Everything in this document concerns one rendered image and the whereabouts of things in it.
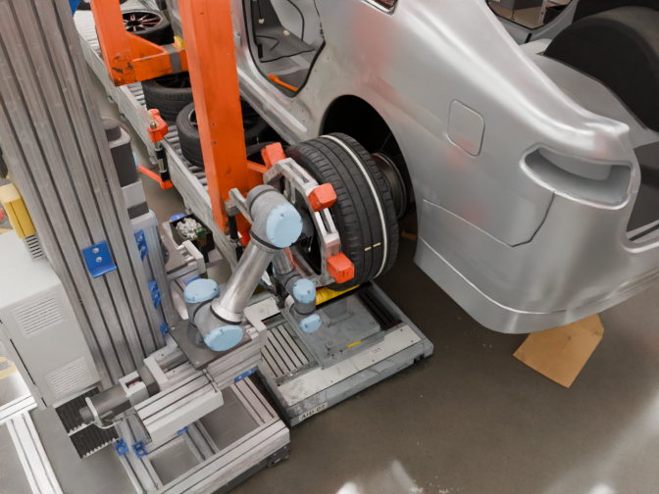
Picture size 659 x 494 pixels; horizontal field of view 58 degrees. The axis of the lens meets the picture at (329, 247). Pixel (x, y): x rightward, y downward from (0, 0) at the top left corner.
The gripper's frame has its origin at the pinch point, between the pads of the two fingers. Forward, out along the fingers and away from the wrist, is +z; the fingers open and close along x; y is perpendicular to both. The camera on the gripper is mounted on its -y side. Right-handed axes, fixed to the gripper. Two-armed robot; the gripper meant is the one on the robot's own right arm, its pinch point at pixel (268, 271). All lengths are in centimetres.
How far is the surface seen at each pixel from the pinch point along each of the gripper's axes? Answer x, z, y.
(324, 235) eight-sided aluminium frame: -20.9, -8.0, 15.3
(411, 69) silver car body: -58, -5, 72
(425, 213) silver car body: -58, -22, 20
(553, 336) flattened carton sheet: -141, -43, -82
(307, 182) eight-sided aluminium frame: -23.3, 8.4, 29.1
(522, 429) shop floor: -87, -74, -83
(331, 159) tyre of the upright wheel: -36, 11, 34
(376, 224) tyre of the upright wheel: -41.5, -13.0, 15.3
